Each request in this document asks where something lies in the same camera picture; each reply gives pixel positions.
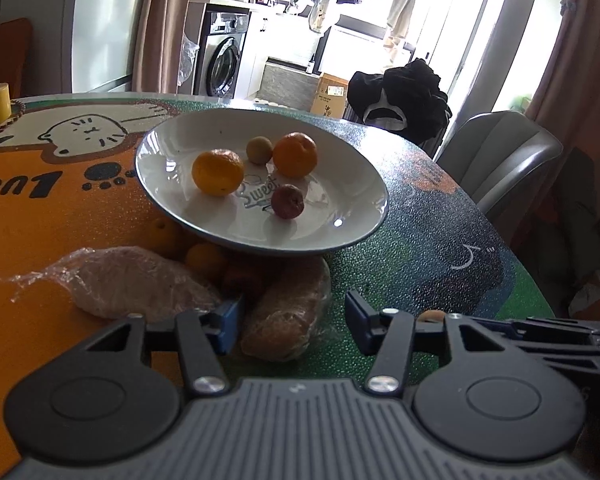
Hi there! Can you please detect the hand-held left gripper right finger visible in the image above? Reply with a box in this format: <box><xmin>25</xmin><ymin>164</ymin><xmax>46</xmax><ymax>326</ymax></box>
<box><xmin>345</xmin><ymin>290</ymin><xmax>511</xmax><ymax>395</ymax></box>

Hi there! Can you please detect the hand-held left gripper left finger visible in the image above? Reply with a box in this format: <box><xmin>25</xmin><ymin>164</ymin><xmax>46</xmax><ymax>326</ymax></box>
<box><xmin>72</xmin><ymin>294</ymin><xmax>246</xmax><ymax>396</ymax></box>

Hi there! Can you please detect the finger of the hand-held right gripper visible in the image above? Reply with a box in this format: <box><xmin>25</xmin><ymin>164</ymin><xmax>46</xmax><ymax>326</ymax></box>
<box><xmin>510</xmin><ymin>344</ymin><xmax>600</xmax><ymax>368</ymax></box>
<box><xmin>472</xmin><ymin>318</ymin><xmax>600</xmax><ymax>343</ymax></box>

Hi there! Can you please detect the small reddish-brown fruit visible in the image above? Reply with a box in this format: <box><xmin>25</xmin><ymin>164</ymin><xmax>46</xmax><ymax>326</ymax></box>
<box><xmin>222</xmin><ymin>262</ymin><xmax>261</xmax><ymax>296</ymax></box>

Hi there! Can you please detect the orange plastic-wrapped sweet potato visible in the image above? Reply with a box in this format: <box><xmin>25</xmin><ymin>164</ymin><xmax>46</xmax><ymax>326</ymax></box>
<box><xmin>239</xmin><ymin>257</ymin><xmax>332</xmax><ymax>362</ymax></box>

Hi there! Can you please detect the small orange kumquat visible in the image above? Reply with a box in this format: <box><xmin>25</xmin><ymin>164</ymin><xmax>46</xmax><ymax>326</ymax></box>
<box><xmin>185</xmin><ymin>242</ymin><xmax>227</xmax><ymax>276</ymax></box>
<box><xmin>140</xmin><ymin>215</ymin><xmax>186</xmax><ymax>256</ymax></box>

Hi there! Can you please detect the pale plastic-wrapped sweet potato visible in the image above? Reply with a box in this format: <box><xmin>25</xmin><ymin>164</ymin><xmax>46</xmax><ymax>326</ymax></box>
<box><xmin>10</xmin><ymin>246</ymin><xmax>226</xmax><ymax>322</ymax></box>

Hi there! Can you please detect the white plate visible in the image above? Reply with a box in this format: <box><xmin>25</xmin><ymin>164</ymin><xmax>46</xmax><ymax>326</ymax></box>
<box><xmin>135</xmin><ymin>108</ymin><xmax>390</xmax><ymax>257</ymax></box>

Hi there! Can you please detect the dark red passion fruit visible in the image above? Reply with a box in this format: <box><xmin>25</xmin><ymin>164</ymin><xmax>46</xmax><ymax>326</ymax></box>
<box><xmin>271</xmin><ymin>184</ymin><xmax>306</xmax><ymax>220</ymax></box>

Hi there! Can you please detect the yellow-orange mandarin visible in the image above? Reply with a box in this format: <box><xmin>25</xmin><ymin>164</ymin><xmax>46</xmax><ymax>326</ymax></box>
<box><xmin>191</xmin><ymin>148</ymin><xmax>245</xmax><ymax>197</ymax></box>

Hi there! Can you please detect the small yellow round fruit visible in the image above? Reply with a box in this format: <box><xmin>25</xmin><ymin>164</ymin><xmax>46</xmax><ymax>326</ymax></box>
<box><xmin>246</xmin><ymin>136</ymin><xmax>274</xmax><ymax>165</ymax></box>

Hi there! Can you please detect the deep orange mandarin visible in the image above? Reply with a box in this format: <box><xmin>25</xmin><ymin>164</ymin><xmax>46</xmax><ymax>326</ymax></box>
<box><xmin>272</xmin><ymin>131</ymin><xmax>319</xmax><ymax>179</ymax></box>

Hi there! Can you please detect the draped patterned cloth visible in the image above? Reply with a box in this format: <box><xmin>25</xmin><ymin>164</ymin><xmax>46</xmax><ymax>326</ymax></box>
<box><xmin>500</xmin><ymin>125</ymin><xmax>600</xmax><ymax>321</ymax></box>

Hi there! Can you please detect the grey dining chair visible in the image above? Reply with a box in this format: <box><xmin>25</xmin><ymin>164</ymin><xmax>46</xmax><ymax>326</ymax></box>
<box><xmin>435</xmin><ymin>110</ymin><xmax>565</xmax><ymax>221</ymax></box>

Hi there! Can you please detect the large cardboard box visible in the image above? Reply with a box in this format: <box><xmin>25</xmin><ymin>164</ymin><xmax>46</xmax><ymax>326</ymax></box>
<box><xmin>310</xmin><ymin>72</ymin><xmax>351</xmax><ymax>116</ymax></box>

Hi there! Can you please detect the black clothes pile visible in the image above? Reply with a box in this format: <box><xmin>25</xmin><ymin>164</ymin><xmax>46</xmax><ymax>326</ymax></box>
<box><xmin>347</xmin><ymin>58</ymin><xmax>451</xmax><ymax>143</ymax></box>

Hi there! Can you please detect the grey washing machine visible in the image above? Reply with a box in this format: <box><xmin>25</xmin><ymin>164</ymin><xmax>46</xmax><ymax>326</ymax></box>
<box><xmin>194</xmin><ymin>2</ymin><xmax>253</xmax><ymax>98</ymax></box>

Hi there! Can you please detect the clear plastic bag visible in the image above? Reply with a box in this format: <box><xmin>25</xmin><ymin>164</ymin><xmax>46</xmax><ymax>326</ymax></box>
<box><xmin>177</xmin><ymin>32</ymin><xmax>201</xmax><ymax>86</ymax></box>

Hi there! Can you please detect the white kitchen cabinet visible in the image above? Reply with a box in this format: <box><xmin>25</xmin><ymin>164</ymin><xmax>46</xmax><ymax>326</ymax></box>
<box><xmin>240</xmin><ymin>7</ymin><xmax>291</xmax><ymax>98</ymax></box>

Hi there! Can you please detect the pink window curtain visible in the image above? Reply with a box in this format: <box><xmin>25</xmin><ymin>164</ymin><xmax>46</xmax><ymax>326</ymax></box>
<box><xmin>522</xmin><ymin>0</ymin><xmax>600</xmax><ymax>131</ymax></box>

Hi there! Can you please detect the beige curtain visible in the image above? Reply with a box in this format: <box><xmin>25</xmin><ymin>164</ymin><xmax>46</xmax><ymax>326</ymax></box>
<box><xmin>130</xmin><ymin>0</ymin><xmax>198</xmax><ymax>95</ymax></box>

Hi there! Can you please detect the white fridge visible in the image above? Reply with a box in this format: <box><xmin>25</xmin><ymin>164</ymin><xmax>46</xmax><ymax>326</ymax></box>
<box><xmin>65</xmin><ymin>0</ymin><xmax>153</xmax><ymax>93</ymax></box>

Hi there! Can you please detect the orange chair back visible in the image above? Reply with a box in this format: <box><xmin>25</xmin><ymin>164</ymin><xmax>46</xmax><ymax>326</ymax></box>
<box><xmin>0</xmin><ymin>17</ymin><xmax>33</xmax><ymax>98</ymax></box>

